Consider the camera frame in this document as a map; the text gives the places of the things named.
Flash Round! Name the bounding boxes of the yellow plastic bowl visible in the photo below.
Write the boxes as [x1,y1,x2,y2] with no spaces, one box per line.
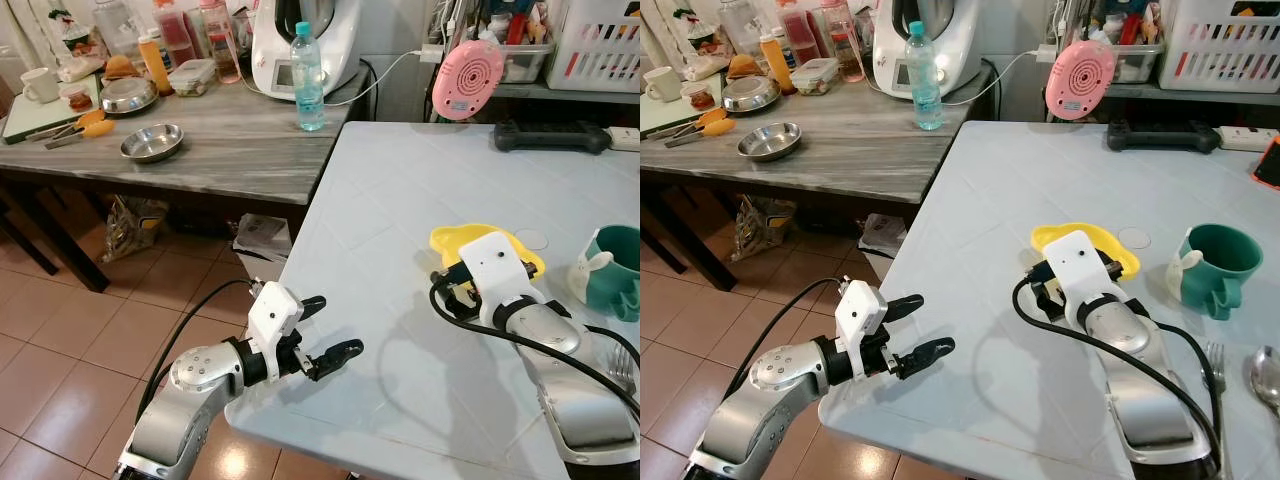
[429,223,547,282]
[1031,221,1142,282]

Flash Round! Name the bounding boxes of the white floor bin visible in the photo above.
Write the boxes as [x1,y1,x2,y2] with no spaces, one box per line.
[859,212,908,282]
[232,212,294,284]

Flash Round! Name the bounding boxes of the grey wood side table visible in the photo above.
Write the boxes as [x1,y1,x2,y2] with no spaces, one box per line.
[0,68,373,294]
[640,66,996,293]

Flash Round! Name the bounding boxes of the green ceramic mug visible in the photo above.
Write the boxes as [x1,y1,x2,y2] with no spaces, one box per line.
[569,224,641,323]
[1166,223,1264,322]

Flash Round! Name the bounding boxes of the clear plastic bag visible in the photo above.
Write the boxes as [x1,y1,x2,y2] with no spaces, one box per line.
[732,194,799,264]
[99,194,170,264]

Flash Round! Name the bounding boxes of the silver fork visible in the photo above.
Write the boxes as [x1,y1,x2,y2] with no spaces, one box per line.
[603,344,641,393]
[1203,341,1231,473]

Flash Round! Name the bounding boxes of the pink round device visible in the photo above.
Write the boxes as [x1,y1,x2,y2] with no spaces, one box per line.
[431,39,505,122]
[1044,39,1117,122]

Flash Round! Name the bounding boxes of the shallow steel bowl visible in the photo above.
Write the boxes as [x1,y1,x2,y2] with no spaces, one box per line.
[119,122,186,164]
[737,121,803,162]

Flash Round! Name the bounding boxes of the clear water bottle blue cap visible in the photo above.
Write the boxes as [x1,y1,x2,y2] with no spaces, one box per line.
[904,20,944,132]
[289,21,327,133]

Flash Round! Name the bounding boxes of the silver spoon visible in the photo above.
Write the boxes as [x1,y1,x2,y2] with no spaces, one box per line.
[1249,345,1280,417]

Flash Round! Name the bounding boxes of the clear lidded food container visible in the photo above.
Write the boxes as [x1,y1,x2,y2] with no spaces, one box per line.
[789,57,840,97]
[167,58,217,98]

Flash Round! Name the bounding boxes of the orange cased phone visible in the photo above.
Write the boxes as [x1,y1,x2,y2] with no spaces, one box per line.
[1252,134,1280,190]

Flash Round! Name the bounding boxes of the white kitchen appliance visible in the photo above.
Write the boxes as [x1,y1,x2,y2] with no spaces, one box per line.
[871,0,982,102]
[249,0,364,102]

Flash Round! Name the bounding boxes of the pink drinking bottle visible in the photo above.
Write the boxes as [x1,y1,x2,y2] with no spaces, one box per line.
[199,0,243,85]
[821,0,866,84]

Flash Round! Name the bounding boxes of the deep steel bowl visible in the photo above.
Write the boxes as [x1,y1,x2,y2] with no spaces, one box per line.
[99,77,160,116]
[721,75,782,114]

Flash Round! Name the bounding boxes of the white green cutting board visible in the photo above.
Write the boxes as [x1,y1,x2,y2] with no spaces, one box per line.
[2,74,102,145]
[640,98,723,139]

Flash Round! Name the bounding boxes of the orange tipped steel tongs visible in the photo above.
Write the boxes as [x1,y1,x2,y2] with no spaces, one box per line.
[27,107,117,150]
[664,106,737,149]

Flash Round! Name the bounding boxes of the orange squeeze bottle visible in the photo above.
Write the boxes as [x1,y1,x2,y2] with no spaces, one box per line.
[759,31,797,97]
[137,29,174,97]

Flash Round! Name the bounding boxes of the white plastic laundry basket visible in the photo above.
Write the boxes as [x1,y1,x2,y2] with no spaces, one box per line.
[544,0,641,94]
[1159,0,1280,94]

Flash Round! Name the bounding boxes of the white coffee mug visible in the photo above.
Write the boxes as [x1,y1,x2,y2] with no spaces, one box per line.
[643,65,684,104]
[19,66,62,105]

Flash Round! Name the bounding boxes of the large clear glass jar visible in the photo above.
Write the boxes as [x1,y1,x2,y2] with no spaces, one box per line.
[716,0,765,57]
[92,0,142,57]

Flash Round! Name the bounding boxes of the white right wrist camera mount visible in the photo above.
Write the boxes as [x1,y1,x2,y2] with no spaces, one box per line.
[1044,229,1128,323]
[457,231,542,328]

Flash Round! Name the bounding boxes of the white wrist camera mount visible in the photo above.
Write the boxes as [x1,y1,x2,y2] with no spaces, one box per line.
[457,231,542,328]
[833,279,890,354]
[246,282,304,357]
[1044,229,1128,323]

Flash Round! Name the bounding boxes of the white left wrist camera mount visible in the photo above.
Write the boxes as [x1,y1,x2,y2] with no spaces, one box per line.
[833,279,890,354]
[246,282,304,357]

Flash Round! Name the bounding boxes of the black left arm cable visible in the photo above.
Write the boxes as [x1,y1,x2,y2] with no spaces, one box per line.
[134,279,257,423]
[724,277,847,403]

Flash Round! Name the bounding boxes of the white charger cable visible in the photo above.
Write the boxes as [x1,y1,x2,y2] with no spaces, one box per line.
[240,44,447,107]
[940,44,1059,107]

